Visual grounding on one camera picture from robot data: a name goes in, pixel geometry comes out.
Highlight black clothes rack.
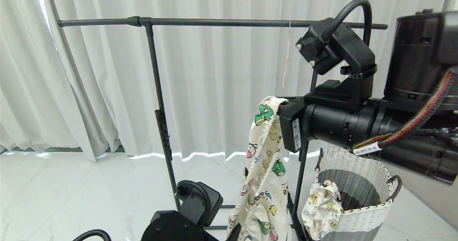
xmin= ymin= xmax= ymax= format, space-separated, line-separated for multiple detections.
xmin=58 ymin=16 xmax=389 ymax=241

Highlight white laundry basket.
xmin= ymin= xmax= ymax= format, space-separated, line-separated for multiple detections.
xmin=315 ymin=148 xmax=402 ymax=241

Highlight pink clothes hanger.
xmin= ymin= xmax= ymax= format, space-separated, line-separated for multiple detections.
xmin=282 ymin=20 xmax=292 ymax=91

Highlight white curtain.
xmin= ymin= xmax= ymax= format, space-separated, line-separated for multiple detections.
xmin=0 ymin=0 xmax=458 ymax=162

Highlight cream printed garment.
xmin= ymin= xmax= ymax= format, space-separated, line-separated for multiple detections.
xmin=227 ymin=96 xmax=291 ymax=241
xmin=302 ymin=180 xmax=343 ymax=241

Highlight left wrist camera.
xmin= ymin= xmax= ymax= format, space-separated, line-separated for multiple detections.
xmin=175 ymin=179 xmax=224 ymax=228

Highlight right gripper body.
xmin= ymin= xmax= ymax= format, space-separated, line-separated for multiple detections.
xmin=278 ymin=97 xmax=381 ymax=154

